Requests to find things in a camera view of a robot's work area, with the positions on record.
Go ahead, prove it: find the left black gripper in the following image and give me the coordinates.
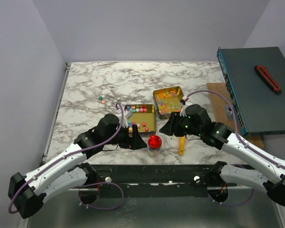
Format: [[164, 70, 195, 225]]
[[104, 124, 147, 150]]

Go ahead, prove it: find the yellow plastic scoop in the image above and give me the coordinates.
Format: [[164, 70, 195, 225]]
[[179, 136, 186, 155]]

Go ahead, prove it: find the red jar lid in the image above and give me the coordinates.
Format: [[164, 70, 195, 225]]
[[148, 135, 162, 149]]

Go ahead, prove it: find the clear glass jar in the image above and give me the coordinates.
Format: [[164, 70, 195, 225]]
[[147, 145, 162, 157]]

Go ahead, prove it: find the tin of paper stars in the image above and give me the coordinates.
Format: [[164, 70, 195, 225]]
[[124, 104, 157, 137]]

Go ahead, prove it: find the tin of gummy candies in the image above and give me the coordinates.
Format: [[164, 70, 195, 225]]
[[152, 86, 184, 120]]

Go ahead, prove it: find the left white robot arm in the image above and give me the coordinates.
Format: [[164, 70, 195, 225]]
[[8, 114, 147, 219]]

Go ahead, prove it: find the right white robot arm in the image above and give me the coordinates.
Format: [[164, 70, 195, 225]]
[[160, 104, 285, 207]]

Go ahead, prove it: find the wooden board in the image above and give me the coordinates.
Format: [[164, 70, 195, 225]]
[[206, 83, 265, 149]]

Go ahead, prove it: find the dark grey metal box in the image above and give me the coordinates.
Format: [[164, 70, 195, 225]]
[[217, 47, 285, 136]]

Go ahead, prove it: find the red black utility knife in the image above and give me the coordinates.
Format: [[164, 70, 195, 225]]
[[254, 65, 282, 94]]

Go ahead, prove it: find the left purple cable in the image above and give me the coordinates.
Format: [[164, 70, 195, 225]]
[[8, 102, 125, 214]]

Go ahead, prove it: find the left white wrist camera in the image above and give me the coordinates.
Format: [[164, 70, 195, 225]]
[[122, 110, 133, 128]]

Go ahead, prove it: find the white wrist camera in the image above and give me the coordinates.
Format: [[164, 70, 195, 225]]
[[180, 96, 192, 110], [122, 110, 133, 128]]

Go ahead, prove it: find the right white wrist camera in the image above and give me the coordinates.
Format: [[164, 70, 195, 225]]
[[180, 96, 192, 110]]

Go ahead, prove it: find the black mounting rail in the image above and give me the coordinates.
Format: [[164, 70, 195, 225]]
[[38, 163, 238, 198]]

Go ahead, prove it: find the small metal bracket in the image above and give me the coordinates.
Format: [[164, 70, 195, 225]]
[[224, 104, 234, 120]]

